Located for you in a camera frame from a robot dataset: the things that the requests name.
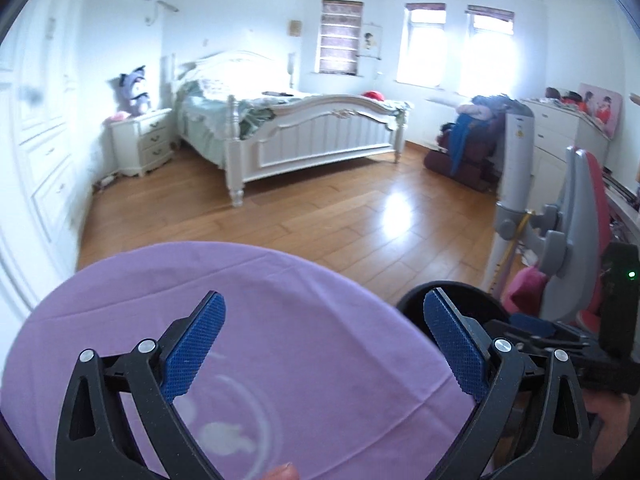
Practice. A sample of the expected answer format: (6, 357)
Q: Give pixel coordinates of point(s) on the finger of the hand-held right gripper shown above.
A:
(535, 326)

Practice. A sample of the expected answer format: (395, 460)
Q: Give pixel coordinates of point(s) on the person's right hand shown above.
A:
(612, 430)

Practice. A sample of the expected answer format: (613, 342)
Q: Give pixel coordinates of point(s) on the patterned window blind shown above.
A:
(340, 37)

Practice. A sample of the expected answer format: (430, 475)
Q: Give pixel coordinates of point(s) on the dark remote control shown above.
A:
(277, 93)

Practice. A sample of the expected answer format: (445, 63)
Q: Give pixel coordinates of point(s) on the window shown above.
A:
(422, 45)
(487, 50)

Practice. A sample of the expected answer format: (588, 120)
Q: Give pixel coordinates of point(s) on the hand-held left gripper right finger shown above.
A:
(457, 345)

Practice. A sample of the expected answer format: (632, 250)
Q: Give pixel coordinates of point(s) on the purple tablecloth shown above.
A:
(300, 335)

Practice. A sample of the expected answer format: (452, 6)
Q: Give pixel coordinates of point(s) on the white dresser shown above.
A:
(560, 130)

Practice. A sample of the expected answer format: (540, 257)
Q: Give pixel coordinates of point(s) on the blue garment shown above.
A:
(460, 140)

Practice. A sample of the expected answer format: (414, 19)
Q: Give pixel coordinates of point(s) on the black trash bin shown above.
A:
(475, 300)

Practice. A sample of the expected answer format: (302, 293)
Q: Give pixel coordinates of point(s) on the pink framed photo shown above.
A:
(600, 105)

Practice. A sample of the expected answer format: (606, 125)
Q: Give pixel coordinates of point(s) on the red pillow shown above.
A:
(373, 95)

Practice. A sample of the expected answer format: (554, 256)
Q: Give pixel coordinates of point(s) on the grey and pink chair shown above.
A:
(580, 210)

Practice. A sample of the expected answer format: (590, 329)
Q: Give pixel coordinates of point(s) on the hanging wall picture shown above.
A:
(371, 40)

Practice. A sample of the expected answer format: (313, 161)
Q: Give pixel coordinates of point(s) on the white wardrobe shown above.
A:
(45, 135)

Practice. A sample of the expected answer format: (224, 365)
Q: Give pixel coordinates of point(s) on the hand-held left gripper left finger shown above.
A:
(195, 350)

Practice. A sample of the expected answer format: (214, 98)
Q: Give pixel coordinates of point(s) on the small wall plaque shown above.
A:
(296, 28)

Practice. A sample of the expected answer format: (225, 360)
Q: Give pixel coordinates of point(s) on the white bed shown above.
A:
(310, 135)

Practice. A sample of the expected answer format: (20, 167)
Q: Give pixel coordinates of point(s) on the white power strip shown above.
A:
(106, 182)

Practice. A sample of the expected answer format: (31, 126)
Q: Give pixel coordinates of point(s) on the person's left hand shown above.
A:
(282, 472)

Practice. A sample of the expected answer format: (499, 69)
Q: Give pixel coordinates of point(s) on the white nightstand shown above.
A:
(145, 142)

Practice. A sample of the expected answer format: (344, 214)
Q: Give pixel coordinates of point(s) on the purple plush toy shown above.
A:
(135, 91)

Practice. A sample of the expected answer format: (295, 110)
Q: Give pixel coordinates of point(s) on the white radiator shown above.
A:
(447, 120)

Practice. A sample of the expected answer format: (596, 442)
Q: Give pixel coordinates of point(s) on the white tower fan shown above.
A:
(517, 160)

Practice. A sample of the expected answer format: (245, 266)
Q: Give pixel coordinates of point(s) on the pile of clothes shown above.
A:
(485, 107)

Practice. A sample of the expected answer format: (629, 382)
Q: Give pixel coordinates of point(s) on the small pink plush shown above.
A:
(117, 117)

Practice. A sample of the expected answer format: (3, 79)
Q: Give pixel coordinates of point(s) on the dark red massage chair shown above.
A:
(480, 155)

